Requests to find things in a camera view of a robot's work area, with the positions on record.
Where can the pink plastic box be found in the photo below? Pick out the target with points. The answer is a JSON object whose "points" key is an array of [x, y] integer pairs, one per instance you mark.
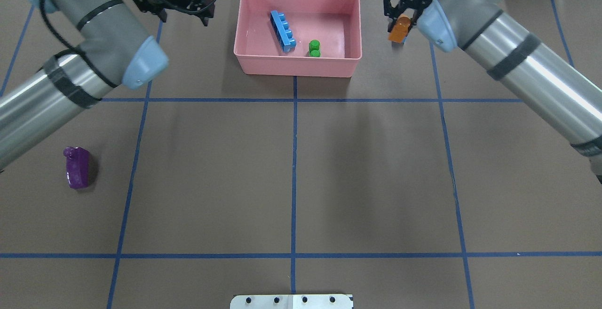
{"points": [[335, 23]]}

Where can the orange sloped block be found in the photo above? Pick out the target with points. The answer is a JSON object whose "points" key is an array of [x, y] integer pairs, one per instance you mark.
{"points": [[399, 29]]}

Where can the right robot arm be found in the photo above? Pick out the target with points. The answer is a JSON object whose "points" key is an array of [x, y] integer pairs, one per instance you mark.
{"points": [[563, 97]]}

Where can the white mounting plate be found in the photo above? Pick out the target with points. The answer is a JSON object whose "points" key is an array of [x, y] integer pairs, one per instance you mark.
{"points": [[293, 301]]}

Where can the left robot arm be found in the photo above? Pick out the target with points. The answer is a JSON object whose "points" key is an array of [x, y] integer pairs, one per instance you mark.
{"points": [[105, 46]]}

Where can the purple sloped block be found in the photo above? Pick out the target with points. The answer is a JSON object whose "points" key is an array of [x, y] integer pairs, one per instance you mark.
{"points": [[77, 167]]}

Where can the long blue studded block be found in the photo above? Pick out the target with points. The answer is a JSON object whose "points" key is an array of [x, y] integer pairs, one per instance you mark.
{"points": [[282, 31]]}

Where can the green block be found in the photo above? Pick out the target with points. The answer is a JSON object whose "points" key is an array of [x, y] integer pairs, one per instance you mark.
{"points": [[314, 48]]}

